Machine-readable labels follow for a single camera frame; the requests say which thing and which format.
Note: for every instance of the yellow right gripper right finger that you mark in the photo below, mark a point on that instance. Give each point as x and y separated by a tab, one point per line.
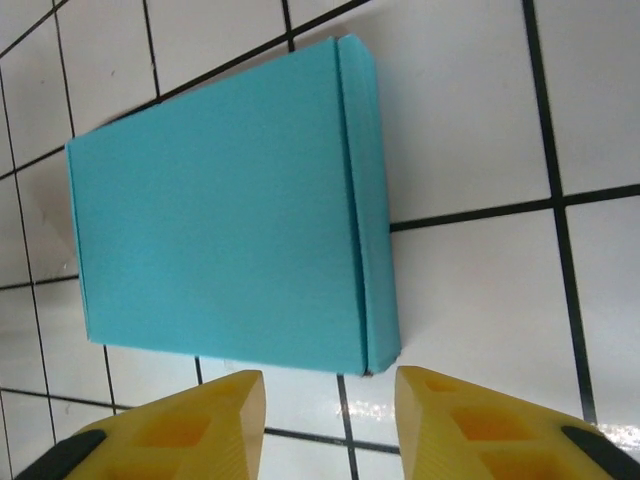
475	430

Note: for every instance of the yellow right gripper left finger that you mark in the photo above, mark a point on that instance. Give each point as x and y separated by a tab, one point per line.
190	430

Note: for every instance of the teal and white paper box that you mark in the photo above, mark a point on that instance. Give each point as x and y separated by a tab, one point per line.
225	200

